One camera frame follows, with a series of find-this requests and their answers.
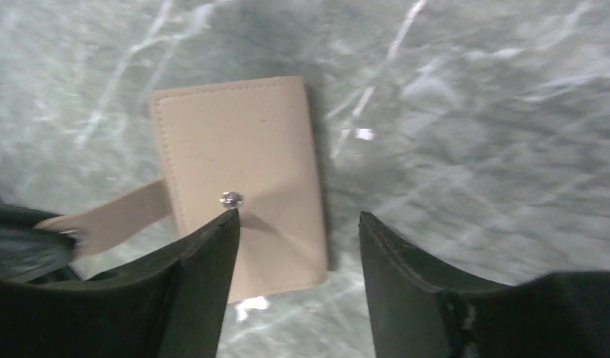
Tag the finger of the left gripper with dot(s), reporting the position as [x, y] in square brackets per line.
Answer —
[31, 255]

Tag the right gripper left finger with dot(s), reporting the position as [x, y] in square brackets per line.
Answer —
[169, 303]

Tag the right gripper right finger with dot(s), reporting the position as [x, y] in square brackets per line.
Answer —
[421, 306]

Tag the beige card holder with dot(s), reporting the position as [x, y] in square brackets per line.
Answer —
[244, 145]

